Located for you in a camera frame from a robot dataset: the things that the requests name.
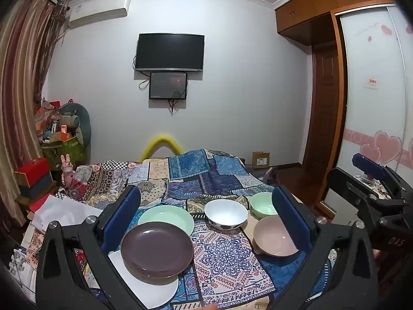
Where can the grey curved pillow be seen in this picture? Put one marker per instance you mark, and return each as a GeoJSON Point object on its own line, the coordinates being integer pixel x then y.
{"type": "Point", "coordinates": [84, 126]}

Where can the cardboard box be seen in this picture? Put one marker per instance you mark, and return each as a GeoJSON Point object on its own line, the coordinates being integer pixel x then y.
{"type": "Point", "coordinates": [260, 160]}

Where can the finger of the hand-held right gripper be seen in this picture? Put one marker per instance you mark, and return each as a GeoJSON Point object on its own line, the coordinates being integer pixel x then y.
{"type": "Point", "coordinates": [367, 166]}
{"type": "Point", "coordinates": [348, 184]}

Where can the white plate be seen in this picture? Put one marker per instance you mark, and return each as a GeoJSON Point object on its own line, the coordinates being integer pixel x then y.
{"type": "Point", "coordinates": [151, 294]}

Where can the patchwork blanket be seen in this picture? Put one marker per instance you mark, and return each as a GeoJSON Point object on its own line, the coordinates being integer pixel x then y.
{"type": "Point", "coordinates": [222, 255]}

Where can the wooden door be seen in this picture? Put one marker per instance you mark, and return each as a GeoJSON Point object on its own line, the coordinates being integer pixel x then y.
{"type": "Point", "coordinates": [324, 103]}

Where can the black wall television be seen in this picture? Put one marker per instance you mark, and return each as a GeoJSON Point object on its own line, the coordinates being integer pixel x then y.
{"type": "Point", "coordinates": [169, 51]}

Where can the green plate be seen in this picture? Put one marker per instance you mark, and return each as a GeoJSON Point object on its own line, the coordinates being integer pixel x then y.
{"type": "Point", "coordinates": [161, 216]}

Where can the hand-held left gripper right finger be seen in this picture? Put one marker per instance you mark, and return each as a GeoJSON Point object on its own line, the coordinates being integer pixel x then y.
{"type": "Point", "coordinates": [290, 219]}

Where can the white air conditioner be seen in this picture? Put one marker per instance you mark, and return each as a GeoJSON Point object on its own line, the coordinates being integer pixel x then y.
{"type": "Point", "coordinates": [96, 9]}

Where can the small black monitor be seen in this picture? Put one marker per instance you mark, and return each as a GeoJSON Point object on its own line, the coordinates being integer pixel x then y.
{"type": "Point", "coordinates": [167, 85]}

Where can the pink bowl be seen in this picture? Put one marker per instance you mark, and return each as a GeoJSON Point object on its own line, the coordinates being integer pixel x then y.
{"type": "Point", "coordinates": [271, 235]}

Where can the pink rabbit toy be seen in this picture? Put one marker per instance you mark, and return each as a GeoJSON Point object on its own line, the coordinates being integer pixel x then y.
{"type": "Point", "coordinates": [67, 171]}

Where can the green bag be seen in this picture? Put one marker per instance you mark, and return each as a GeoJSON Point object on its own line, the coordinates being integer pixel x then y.
{"type": "Point", "coordinates": [69, 150]}

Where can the white bowl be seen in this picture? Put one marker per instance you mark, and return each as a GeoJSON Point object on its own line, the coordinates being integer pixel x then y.
{"type": "Point", "coordinates": [226, 213]}

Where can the striped brown curtain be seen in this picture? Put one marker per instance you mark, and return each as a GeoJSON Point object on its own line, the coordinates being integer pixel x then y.
{"type": "Point", "coordinates": [22, 87]}

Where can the yellow foam noodle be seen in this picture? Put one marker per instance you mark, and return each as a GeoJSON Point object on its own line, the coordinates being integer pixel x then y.
{"type": "Point", "coordinates": [161, 137]}

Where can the brown plate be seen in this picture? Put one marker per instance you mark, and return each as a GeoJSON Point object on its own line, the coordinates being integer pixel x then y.
{"type": "Point", "coordinates": [155, 248]}

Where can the wooden overhead cabinet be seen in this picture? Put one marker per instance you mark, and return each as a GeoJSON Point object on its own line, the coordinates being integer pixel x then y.
{"type": "Point", "coordinates": [306, 9]}

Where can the red box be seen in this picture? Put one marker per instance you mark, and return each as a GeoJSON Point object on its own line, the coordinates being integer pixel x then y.
{"type": "Point", "coordinates": [32, 171]}

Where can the green bowl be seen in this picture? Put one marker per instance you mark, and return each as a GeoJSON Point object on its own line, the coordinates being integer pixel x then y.
{"type": "Point", "coordinates": [261, 203]}

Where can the pile of boxes and toys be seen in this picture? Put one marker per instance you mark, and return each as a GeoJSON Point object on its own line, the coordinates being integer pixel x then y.
{"type": "Point", "coordinates": [51, 119]}

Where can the white cloth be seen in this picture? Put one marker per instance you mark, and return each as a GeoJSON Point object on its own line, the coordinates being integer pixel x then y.
{"type": "Point", "coordinates": [64, 211]}

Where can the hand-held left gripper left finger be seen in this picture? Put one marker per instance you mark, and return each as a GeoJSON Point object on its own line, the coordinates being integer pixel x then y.
{"type": "Point", "coordinates": [124, 213]}

